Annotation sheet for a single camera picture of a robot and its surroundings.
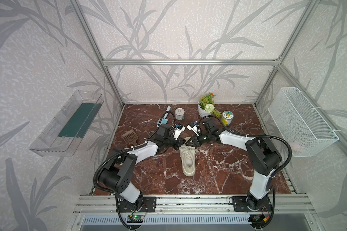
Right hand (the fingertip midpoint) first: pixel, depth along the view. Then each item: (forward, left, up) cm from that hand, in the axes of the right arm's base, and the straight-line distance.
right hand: (188, 138), depth 89 cm
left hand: (0, +1, +2) cm, 2 cm away
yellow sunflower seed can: (+18, -28, -1) cm, 34 cm away
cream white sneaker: (-11, 0, -2) cm, 11 cm away
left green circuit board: (-40, +27, -10) cm, 50 cm away
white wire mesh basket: (-13, -49, +27) cm, 58 cm away
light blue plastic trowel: (+22, +18, -10) cm, 29 cm away
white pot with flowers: (+23, -13, +6) cm, 27 cm away
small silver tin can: (+24, +6, -4) cm, 25 cm away
